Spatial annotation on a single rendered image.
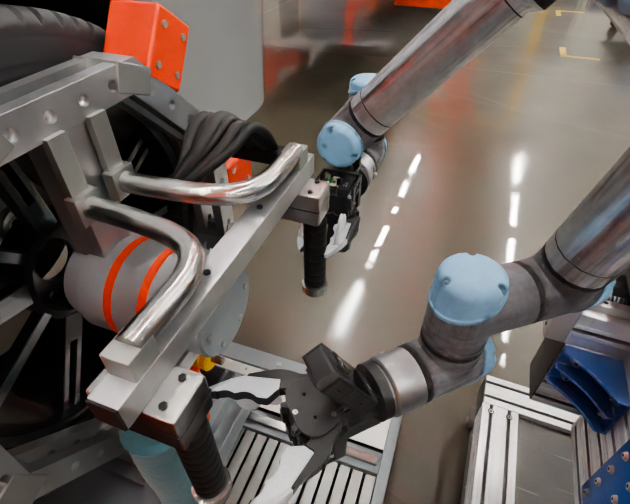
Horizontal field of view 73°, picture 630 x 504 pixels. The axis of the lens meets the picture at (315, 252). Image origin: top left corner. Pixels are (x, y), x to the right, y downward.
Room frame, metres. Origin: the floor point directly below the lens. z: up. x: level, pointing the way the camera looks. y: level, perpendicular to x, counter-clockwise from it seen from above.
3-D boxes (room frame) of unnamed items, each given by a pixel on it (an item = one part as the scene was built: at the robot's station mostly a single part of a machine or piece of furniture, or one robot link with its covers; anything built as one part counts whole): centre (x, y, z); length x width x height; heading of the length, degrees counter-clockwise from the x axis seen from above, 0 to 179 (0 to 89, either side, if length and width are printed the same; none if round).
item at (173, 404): (0.20, 0.14, 0.93); 0.09 x 0.05 x 0.05; 70
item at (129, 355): (0.30, 0.20, 1.03); 0.19 x 0.18 x 0.11; 70
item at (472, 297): (0.33, -0.18, 0.91); 0.11 x 0.08 x 0.11; 108
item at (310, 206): (0.52, 0.03, 0.93); 0.09 x 0.05 x 0.05; 70
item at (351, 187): (0.64, -0.05, 0.86); 0.12 x 0.08 x 0.09; 160
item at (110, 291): (0.41, 0.21, 0.85); 0.21 x 0.14 x 0.14; 70
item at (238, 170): (0.73, 0.18, 0.85); 0.09 x 0.08 x 0.07; 160
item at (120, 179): (0.48, 0.13, 1.03); 0.19 x 0.18 x 0.11; 70
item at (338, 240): (0.54, -0.04, 0.85); 0.09 x 0.03 x 0.06; 169
